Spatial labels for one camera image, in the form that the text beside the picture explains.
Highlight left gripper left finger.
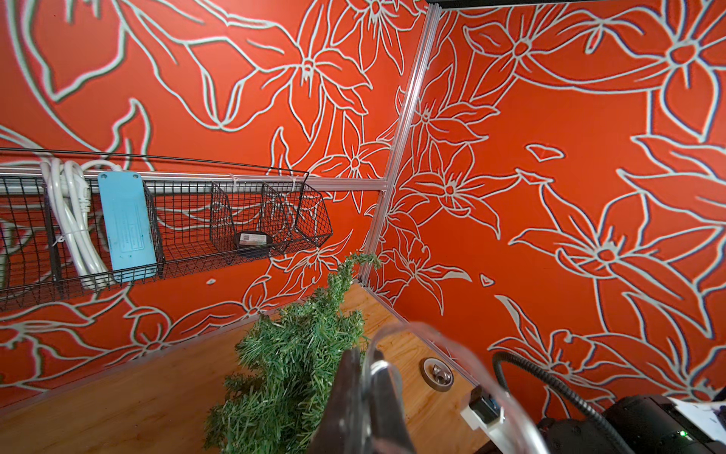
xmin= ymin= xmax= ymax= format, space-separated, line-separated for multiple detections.
xmin=308 ymin=348 xmax=364 ymax=454

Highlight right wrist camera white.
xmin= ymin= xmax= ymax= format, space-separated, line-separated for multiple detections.
xmin=459 ymin=385 xmax=519 ymax=454

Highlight small black device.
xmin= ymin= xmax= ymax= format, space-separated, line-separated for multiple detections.
xmin=233 ymin=231 xmax=272 ymax=259

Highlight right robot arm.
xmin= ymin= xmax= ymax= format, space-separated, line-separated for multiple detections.
xmin=493 ymin=352 xmax=725 ymax=453

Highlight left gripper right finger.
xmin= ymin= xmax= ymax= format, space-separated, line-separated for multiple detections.
xmin=368 ymin=350 xmax=415 ymax=453

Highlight small round bowl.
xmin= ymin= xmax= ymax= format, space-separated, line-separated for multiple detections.
xmin=419 ymin=357 xmax=455 ymax=393

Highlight clear bulb string lights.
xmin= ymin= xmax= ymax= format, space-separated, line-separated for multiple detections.
xmin=361 ymin=322 xmax=548 ymax=453

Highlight black wire wall basket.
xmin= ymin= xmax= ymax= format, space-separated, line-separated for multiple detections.
xmin=1 ymin=147 xmax=332 ymax=311

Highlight light blue box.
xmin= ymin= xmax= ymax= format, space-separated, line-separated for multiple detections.
xmin=98 ymin=171 xmax=157 ymax=283

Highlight white coiled cable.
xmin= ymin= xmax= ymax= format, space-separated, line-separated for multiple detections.
xmin=39 ymin=157 xmax=123 ymax=291

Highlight small green christmas tree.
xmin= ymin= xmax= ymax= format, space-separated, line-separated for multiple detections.
xmin=203 ymin=253 xmax=381 ymax=453

